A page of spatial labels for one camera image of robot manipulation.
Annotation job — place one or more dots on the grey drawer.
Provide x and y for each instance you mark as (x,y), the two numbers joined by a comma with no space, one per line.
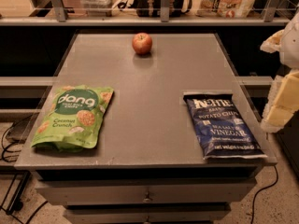
(144,191)
(152,214)

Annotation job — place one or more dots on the blue Kettle chip bag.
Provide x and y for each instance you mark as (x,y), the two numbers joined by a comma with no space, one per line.
(220,129)

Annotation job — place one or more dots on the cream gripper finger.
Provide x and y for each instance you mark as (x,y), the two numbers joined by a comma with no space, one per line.
(283,102)
(272,43)

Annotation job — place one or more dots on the black backpack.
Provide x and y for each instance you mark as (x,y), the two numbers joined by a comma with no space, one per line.
(152,8)

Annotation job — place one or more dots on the green Dang chip bag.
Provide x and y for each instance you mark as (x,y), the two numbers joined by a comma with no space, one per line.
(74,120)

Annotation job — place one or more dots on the grey lower drawer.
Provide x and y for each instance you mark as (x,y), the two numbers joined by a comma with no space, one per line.
(152,214)

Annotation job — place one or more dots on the grey metal shelf rail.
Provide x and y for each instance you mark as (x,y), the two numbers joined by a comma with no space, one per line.
(71,12)

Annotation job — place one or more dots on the printed snack bag on shelf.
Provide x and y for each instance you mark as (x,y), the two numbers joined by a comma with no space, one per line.
(225,8)

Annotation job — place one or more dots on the red apple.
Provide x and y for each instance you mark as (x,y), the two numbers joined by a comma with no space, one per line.
(142,43)

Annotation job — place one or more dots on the grey upper drawer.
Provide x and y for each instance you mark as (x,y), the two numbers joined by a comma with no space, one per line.
(144,191)

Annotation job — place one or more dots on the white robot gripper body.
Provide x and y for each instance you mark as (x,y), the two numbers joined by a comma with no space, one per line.
(291,44)

